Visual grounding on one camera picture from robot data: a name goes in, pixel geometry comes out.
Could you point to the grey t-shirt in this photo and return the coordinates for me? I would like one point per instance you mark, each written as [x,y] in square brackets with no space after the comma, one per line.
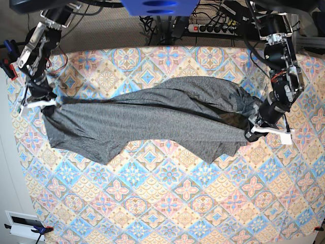
[205,115]

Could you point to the blue clamp bottom left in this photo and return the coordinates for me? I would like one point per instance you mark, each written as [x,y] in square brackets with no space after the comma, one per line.
[40,230]

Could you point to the red black clamp left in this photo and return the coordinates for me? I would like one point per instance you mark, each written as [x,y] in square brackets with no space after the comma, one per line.
[12,56]

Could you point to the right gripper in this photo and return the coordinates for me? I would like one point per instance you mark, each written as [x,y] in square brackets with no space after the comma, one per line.
[38,93]

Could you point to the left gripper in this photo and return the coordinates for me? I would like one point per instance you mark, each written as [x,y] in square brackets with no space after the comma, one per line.
[269,118]

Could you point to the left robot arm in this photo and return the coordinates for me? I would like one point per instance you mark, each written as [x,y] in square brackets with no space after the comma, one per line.
[285,74]

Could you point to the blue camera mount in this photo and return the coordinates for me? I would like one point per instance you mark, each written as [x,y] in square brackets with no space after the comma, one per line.
[160,7]

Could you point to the white power strip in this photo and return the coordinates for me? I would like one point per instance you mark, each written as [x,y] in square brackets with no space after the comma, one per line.
[212,29]

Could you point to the white wall outlet box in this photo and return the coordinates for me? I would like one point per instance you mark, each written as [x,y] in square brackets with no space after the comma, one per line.
[16,218]

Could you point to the clamp bottom right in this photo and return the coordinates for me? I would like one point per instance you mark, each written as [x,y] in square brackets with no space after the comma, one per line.
[319,229]

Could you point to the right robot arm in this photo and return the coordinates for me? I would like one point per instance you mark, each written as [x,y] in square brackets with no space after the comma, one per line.
[34,58]

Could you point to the patterned tablecloth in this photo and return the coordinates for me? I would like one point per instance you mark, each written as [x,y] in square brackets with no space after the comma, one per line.
[156,191]

